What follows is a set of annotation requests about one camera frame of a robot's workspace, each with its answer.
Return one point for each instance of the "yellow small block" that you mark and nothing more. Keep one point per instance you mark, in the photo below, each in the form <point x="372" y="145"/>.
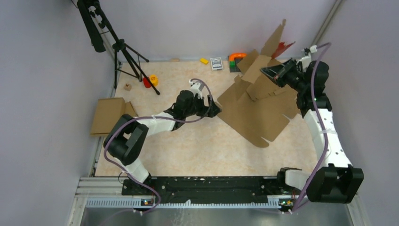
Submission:
<point x="204" y="61"/>

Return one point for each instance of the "orange horseshoe toy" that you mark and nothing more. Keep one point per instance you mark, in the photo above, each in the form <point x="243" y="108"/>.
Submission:
<point x="233" y="56"/>

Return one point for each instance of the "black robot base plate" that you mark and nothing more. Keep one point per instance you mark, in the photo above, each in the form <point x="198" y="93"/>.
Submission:
<point x="213" y="192"/>

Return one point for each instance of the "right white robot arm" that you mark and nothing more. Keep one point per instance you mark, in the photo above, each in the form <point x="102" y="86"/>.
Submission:
<point x="334" y="178"/>

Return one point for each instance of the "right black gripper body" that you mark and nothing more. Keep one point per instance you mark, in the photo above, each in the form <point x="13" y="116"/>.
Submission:
<point x="292" y="78"/>

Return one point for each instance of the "large brown cardboard sheet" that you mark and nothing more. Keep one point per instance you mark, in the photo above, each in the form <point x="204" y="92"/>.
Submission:
<point x="259" y="121"/>

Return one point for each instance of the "black camera tripod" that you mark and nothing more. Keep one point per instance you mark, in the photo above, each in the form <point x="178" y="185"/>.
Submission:
<point x="104" y="38"/>

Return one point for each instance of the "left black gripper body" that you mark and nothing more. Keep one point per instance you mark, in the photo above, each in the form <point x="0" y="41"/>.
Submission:
<point x="197" y="107"/>

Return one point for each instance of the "yellow round toy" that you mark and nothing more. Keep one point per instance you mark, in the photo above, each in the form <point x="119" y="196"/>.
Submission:
<point x="154" y="80"/>

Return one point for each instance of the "small wooden cube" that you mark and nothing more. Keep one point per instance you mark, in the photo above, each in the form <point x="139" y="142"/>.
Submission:
<point x="127" y="87"/>

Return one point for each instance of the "playing card deck box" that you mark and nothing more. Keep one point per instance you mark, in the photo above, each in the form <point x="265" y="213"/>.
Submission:
<point x="216" y="63"/>

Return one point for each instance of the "red flat cardboard blank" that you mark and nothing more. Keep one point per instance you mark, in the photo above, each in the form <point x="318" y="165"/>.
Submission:
<point x="282" y="47"/>

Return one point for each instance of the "brown cardboard box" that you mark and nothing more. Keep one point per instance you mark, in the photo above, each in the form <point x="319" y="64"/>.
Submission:
<point x="107" y="113"/>
<point x="253" y="82"/>

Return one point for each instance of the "folded brown cardboard box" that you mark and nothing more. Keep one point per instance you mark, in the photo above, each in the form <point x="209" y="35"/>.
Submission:
<point x="107" y="113"/>

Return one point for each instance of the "grey lego base plate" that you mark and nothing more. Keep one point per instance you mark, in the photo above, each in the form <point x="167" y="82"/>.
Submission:
<point x="234" y="69"/>

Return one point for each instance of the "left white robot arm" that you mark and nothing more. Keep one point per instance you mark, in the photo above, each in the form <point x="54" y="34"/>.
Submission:
<point x="124" y="143"/>

